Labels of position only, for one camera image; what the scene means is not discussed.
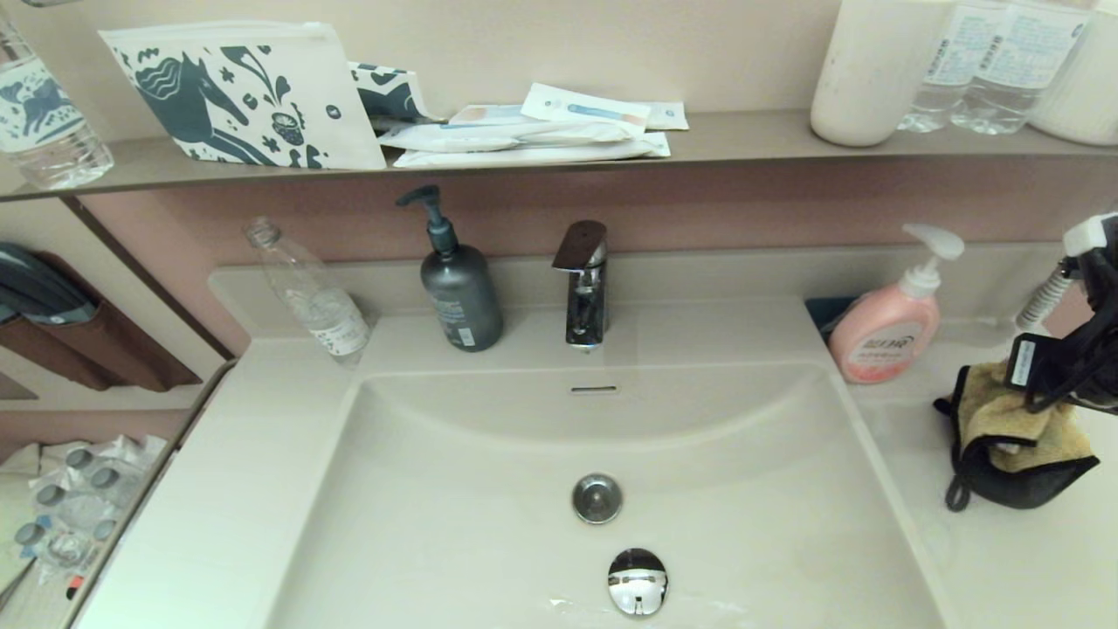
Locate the yellow cloth black trim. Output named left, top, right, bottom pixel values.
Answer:
left=933, top=363, right=1100, bottom=512

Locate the chrome drain stopper cap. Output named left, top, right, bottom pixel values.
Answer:
left=608, top=548, right=669, bottom=617

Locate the chrome faucet with lever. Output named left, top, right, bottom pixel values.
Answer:
left=552, top=220, right=609, bottom=352

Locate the white ceramic sink basin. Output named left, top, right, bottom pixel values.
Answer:
left=74, top=247, right=1118, bottom=629

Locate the pink soap pump bottle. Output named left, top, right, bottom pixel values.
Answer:
left=828, top=225, right=966, bottom=385

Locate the dark blue soap dish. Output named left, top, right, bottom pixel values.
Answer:
left=804, top=297, right=861, bottom=337

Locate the ribbed white cup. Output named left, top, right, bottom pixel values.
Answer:
left=1026, top=9, right=1118, bottom=147

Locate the clear water bottle white label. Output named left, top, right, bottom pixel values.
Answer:
left=900, top=0, right=988, bottom=134
left=950, top=0, right=1088, bottom=136

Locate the plain white cup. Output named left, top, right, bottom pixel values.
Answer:
left=810, top=0, right=957, bottom=148

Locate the chrome drain hole fitting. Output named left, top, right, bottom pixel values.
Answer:
left=572, top=473, right=624, bottom=525

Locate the white sachet blue orange print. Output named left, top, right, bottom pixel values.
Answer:
left=521, top=84, right=653, bottom=139

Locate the flat white plastic packet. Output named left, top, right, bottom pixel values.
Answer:
left=393, top=133, right=672, bottom=169

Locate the dark grey pump bottle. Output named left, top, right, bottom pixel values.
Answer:
left=397, top=185, right=505, bottom=353

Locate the long white plastic packet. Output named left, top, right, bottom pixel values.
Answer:
left=378, top=121, right=631, bottom=154

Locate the pale pink blue sachet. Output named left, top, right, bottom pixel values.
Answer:
left=448, top=105, right=528, bottom=128

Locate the small white blue print pouch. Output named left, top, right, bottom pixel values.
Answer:
left=349, top=63, right=444, bottom=132

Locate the empty clear plastic bottle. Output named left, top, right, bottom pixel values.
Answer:
left=245, top=217, right=372, bottom=366

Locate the white pouch blue horse print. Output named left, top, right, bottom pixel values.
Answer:
left=98, top=22, right=387, bottom=171

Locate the brown hair dryer holder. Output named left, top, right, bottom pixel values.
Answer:
left=0, top=253, right=204, bottom=394

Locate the plastic wrapped bottle pack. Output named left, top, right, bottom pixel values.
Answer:
left=0, top=435, right=171, bottom=604

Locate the dark grey hair dryer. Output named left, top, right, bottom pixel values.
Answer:
left=0, top=243, right=101, bottom=326

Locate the water bottle blue horse label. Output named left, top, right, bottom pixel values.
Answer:
left=0, top=13, right=116, bottom=191

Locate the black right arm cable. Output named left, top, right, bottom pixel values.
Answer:
left=1024, top=280, right=1118, bottom=413

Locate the grey wall shelf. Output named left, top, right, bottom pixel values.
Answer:
left=0, top=109, right=1118, bottom=204

